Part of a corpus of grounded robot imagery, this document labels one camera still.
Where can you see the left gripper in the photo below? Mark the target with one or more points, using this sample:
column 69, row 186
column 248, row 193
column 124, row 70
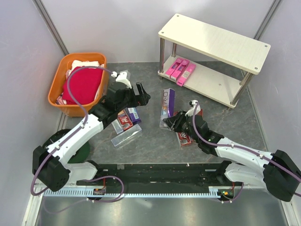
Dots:
column 141, row 100

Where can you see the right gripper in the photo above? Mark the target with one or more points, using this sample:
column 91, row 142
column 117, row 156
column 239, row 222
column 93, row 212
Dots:
column 171, row 121

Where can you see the holographic purple toothpaste box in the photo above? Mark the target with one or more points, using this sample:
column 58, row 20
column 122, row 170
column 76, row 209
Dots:
column 167, row 106

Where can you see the red 3d toothpaste box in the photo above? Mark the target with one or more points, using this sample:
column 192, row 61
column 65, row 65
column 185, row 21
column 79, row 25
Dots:
column 183, row 139
column 124, row 120

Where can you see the pink toothpaste box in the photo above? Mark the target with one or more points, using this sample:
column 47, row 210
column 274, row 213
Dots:
column 179, row 70
column 185, row 75
column 173, row 67

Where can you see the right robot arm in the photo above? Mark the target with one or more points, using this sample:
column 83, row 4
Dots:
column 276, row 172

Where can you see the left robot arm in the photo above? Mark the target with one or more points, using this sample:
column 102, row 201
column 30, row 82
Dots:
column 51, row 164

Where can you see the white two-tier shelf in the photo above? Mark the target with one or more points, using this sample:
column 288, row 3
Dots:
column 228, row 47

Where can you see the silver toothpaste box small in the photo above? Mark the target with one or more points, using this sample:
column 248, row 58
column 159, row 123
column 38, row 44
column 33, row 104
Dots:
column 117, row 127

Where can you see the silver toothpaste box long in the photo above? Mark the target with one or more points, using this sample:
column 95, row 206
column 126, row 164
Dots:
column 127, row 136

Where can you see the red folded cloth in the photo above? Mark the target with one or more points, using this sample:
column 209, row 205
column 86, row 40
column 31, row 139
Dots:
column 85, row 83

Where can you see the orange plastic basket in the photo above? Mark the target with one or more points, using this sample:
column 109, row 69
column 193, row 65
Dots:
column 59, row 79

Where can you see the white cloth in basket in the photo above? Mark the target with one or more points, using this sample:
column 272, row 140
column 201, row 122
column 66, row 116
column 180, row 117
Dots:
column 77, row 63

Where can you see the small pink packet in basket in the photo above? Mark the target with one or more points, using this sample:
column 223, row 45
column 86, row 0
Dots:
column 60, row 100

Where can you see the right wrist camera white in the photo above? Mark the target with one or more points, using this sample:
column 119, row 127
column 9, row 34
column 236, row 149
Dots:
column 194, row 108

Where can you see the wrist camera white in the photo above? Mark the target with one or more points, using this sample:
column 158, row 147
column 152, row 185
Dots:
column 122, row 77
column 194, row 108

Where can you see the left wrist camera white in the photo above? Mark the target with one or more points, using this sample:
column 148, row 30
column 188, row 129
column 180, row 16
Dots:
column 122, row 77

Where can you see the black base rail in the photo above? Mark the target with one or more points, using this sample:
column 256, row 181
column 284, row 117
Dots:
column 170, row 176

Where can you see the white cable duct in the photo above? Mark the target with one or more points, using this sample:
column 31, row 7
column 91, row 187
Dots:
column 90, row 192

